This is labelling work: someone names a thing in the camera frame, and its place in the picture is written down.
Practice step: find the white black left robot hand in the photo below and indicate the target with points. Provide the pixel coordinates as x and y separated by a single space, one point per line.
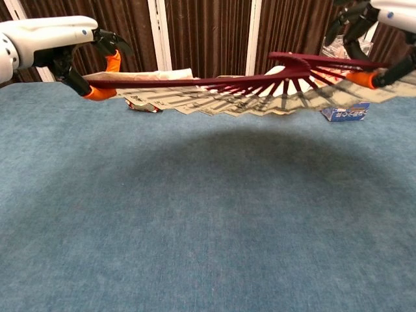
45 35

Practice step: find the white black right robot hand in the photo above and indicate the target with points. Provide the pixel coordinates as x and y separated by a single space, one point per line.
396 13

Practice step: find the red ribbed paper folding fan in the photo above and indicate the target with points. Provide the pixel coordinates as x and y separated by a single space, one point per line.
260 81

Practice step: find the clear plastic box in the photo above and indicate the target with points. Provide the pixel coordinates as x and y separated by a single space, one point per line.
331 50

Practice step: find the orange red snack packet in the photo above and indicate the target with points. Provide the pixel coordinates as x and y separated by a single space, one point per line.
330 75

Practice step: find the blue cardboard box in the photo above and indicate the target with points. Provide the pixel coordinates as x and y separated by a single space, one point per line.
344 113

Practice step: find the silver red snack packet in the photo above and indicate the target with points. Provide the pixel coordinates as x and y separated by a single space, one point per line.
143 106

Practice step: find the cream plastic food tray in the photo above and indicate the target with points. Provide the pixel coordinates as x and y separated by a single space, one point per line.
276 71

